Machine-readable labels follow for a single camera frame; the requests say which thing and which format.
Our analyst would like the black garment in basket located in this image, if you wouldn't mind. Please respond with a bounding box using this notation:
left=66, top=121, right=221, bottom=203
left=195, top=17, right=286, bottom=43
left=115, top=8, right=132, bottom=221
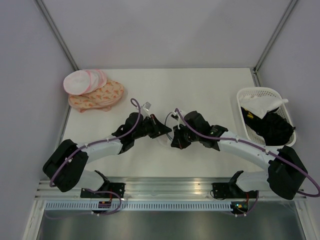
left=241, top=107, right=296, bottom=146

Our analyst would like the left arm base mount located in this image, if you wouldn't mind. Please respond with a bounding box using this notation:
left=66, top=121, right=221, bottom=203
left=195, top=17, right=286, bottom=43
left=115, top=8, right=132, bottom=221
left=80, top=182, right=126, bottom=199

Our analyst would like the pink-rimmed white mesh bag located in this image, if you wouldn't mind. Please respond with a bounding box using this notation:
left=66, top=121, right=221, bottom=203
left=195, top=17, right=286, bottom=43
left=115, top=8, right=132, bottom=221
left=63, top=69, right=107, bottom=96

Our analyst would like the aluminium rail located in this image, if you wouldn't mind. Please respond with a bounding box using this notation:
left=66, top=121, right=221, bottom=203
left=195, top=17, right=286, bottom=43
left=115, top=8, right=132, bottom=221
left=35, top=177, right=229, bottom=201

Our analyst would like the left aluminium frame post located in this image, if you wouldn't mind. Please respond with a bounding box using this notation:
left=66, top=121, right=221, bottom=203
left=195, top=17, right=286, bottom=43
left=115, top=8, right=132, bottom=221
left=34, top=0, right=79, bottom=71

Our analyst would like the orange floral laundry bag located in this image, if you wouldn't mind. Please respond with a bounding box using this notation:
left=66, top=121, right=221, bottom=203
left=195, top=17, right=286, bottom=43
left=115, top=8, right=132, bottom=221
left=68, top=80, right=125, bottom=113

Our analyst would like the white cloth in basket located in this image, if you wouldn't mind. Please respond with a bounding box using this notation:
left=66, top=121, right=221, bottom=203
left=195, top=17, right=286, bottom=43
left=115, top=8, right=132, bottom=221
left=239, top=95, right=289, bottom=119

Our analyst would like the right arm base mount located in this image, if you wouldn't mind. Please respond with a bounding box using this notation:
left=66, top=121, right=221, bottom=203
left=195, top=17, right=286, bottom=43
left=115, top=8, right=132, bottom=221
left=210, top=182, right=238, bottom=200

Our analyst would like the white slotted cable duct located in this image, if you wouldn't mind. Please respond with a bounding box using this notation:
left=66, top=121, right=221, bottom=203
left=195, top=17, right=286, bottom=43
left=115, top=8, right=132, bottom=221
left=44, top=200, right=232, bottom=212

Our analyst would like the white mesh laundry bag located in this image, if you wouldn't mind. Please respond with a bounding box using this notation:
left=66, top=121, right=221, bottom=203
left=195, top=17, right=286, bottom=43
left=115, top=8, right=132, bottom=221
left=157, top=111, right=177, bottom=148

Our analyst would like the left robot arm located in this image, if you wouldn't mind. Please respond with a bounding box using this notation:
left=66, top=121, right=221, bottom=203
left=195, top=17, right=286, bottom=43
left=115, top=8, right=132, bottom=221
left=42, top=112, right=172, bottom=198

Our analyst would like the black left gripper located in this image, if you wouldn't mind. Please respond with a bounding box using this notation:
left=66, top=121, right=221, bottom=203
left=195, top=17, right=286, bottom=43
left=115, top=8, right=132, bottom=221
left=132, top=113, right=171, bottom=140

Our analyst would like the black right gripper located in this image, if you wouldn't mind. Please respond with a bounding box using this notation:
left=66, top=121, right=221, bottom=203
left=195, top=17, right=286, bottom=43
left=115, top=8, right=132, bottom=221
left=171, top=122, right=201, bottom=150

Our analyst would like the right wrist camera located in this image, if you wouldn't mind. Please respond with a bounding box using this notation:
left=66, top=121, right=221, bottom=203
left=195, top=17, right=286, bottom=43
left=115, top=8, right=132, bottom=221
left=170, top=110, right=186, bottom=129

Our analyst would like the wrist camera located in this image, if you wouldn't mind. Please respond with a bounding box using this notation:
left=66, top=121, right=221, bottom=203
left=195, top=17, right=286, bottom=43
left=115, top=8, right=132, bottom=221
left=141, top=102, right=152, bottom=112
left=170, top=110, right=186, bottom=129

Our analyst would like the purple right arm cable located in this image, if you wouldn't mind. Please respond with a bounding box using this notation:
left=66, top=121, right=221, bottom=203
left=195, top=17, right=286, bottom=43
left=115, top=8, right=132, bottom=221
left=174, top=107, right=320, bottom=198

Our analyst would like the aluminium frame post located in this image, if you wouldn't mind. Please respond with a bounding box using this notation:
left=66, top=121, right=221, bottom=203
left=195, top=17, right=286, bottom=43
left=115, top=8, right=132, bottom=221
left=252, top=0, right=299, bottom=74
left=34, top=0, right=79, bottom=71

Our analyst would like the white plastic basket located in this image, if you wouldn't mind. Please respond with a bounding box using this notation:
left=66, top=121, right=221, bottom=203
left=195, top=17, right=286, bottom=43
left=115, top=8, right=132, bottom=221
left=236, top=87, right=296, bottom=147

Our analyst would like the right aluminium frame post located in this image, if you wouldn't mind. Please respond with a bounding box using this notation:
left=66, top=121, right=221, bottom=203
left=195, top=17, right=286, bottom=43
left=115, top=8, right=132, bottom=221
left=252, top=0, right=299, bottom=74

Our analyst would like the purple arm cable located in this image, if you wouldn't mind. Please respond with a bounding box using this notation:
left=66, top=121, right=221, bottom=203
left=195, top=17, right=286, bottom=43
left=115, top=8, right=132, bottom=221
left=174, top=107, right=320, bottom=198
left=49, top=97, right=141, bottom=221

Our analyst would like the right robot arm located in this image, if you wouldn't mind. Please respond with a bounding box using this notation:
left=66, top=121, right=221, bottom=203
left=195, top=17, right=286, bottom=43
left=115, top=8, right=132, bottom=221
left=170, top=111, right=308, bottom=200

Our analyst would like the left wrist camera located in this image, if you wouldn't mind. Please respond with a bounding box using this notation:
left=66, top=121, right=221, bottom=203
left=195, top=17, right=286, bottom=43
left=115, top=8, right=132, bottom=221
left=141, top=102, right=152, bottom=112

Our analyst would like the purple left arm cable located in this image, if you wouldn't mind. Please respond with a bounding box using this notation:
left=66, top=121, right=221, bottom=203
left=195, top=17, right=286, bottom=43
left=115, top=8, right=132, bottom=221
left=49, top=97, right=141, bottom=221

